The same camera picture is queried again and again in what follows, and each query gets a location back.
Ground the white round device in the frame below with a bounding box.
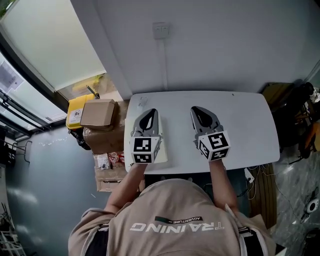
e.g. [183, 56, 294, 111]
[301, 192, 320, 221]

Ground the red printed packet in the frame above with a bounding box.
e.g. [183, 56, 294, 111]
[107, 151, 125, 165]

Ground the wooden slatted board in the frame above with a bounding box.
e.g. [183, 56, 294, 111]
[249, 162, 278, 230]

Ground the orange chair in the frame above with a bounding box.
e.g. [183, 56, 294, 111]
[303, 122, 320, 153]

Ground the white table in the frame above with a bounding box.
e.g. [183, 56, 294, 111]
[124, 90, 281, 175]

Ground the large taped cardboard box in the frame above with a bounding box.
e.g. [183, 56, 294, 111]
[82, 101, 131, 155]

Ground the person's right forearm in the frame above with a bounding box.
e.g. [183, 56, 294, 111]
[208, 159, 240, 213]

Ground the white cable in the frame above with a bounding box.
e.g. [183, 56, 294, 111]
[247, 164, 308, 221]

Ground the person's left forearm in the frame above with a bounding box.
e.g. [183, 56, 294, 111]
[104, 163, 146, 216]

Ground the white cable conduit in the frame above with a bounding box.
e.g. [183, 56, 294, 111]
[159, 38, 168, 92]

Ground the yellow plastic bin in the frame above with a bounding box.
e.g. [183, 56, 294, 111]
[65, 93, 101, 131]

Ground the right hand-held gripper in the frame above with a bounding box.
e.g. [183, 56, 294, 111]
[190, 106, 231, 163]

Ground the black bag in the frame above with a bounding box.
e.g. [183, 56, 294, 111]
[68, 128, 92, 151]

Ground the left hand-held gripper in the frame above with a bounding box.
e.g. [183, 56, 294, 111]
[129, 108, 164, 165]

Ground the brown cardboard sheet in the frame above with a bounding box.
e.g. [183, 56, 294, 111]
[259, 82, 296, 112]

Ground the black office chair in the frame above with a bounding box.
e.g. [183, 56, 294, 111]
[277, 79, 320, 153]

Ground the small cardboard box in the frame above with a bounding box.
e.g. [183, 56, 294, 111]
[79, 98, 120, 132]

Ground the white power strip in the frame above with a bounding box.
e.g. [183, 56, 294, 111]
[244, 167, 255, 183]

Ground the dark window frame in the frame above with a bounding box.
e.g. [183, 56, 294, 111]
[0, 0, 108, 137]

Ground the cream rectangular box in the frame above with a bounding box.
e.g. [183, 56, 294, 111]
[124, 117, 169, 166]

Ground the person's beige shirt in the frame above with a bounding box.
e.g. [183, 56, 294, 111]
[67, 178, 277, 256]

